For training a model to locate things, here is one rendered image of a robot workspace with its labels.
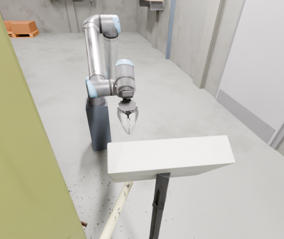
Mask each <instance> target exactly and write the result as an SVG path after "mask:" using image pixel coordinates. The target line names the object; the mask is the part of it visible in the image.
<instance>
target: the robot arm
mask: <svg viewBox="0 0 284 239"><path fill-rule="evenodd" d="M82 33H83V35H84V36H85V44H86V54H87V63H88V73H89V76H88V77H86V79H85V84H86V89H87V95H88V97H87V104H88V105H89V106H94V107H95V106H101V105H103V104H105V102H106V100H105V96H118V97H120V98H122V99H123V100H122V101H120V102H119V103H118V105H119V107H117V117H118V119H119V120H120V122H121V125H122V127H123V129H124V131H125V132H126V133H127V134H131V133H132V131H133V129H134V126H135V123H136V120H137V118H138V114H139V112H138V106H136V102H134V100H131V98H132V97H133V95H134V93H135V92H136V87H135V78H134V66H133V63H132V62H131V61H130V60H127V59H122V60H119V61H118V34H120V33H121V28H120V22H119V18H118V16H117V15H112V14H111V15H93V16H90V17H88V18H87V19H86V20H85V21H84V22H83V24H82ZM99 34H103V40H104V59H105V72H106V74H104V68H103V62H102V56H101V49H100V43H99V37H98V36H99ZM127 119H129V120H130V128H128V127H127V126H128V123H127Z"/></svg>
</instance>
